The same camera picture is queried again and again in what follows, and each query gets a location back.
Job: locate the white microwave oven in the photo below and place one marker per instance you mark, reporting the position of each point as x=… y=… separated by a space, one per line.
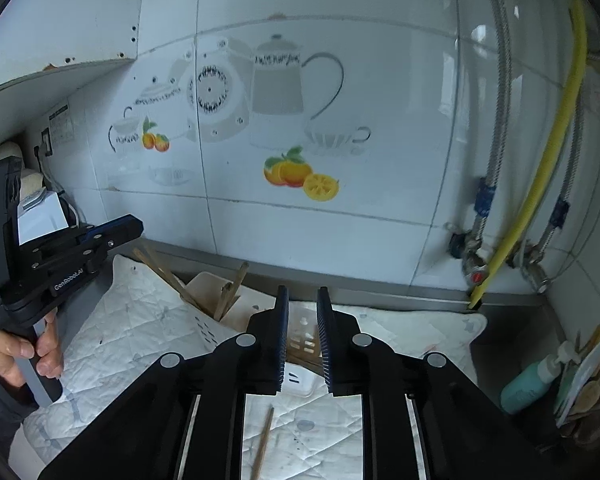
x=42 y=215

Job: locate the black utensil cup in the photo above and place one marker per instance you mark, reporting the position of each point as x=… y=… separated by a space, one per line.
x=595 y=430

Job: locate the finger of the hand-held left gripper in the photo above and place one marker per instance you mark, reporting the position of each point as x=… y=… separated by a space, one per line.
x=125 y=225
x=95 y=252

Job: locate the person's left hand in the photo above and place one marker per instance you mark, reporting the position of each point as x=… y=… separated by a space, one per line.
x=10 y=355

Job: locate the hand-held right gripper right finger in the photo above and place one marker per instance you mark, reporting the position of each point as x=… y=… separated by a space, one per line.
x=325 y=345

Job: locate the teal pump bottle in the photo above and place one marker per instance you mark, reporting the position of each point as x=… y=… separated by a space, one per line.
x=527 y=385

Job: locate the plain metal valve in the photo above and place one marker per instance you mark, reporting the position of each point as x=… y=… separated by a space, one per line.
x=532 y=267

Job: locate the black wall outlet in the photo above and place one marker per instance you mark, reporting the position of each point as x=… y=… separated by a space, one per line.
x=46 y=142

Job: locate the beige appliance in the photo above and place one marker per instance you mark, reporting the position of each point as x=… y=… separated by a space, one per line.
x=10 y=152

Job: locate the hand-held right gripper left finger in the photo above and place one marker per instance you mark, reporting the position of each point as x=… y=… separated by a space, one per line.
x=282 y=345

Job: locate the wall notice sticker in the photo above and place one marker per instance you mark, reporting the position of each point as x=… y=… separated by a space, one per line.
x=61 y=125

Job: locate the beige plastic chopstick holder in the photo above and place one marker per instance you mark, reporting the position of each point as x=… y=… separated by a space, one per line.
x=202 y=287

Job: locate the white wall cabinet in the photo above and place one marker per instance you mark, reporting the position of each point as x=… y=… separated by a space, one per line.
x=55 y=77

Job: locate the metal valve red knob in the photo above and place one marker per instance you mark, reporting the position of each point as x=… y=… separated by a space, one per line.
x=472 y=260

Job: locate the wooden spoon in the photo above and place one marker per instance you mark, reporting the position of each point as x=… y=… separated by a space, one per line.
x=587 y=397

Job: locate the brown single chopstick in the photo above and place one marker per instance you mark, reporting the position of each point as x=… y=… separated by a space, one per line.
x=262 y=442

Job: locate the bunch of wooden chopsticks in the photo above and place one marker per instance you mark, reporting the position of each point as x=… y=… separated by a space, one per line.
x=155 y=270

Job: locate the cream quilted mat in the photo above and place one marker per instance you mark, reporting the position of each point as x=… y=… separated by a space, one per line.
x=130 y=330

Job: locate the white plastic spatula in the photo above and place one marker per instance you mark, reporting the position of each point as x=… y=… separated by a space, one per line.
x=582 y=375

